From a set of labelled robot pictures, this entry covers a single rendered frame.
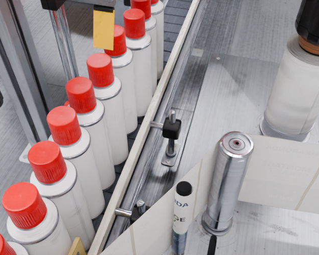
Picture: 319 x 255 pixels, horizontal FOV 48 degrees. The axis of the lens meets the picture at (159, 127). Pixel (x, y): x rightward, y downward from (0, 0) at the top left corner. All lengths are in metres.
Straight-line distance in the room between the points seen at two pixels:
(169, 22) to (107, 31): 0.43
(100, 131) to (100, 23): 0.15
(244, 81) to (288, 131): 0.18
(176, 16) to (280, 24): 0.30
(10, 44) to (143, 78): 0.21
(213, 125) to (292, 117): 0.15
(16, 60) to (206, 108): 0.35
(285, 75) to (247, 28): 0.47
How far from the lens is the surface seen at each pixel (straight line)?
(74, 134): 0.41
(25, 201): 0.35
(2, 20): 0.51
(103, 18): 0.51
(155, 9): 0.65
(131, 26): 0.56
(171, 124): 0.61
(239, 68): 0.80
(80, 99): 0.44
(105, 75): 0.47
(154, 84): 0.69
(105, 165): 0.53
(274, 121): 0.63
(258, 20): 1.07
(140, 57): 0.58
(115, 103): 0.50
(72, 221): 0.45
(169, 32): 0.89
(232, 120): 0.68
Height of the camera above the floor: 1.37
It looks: 48 degrees down
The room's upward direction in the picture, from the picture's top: straight up
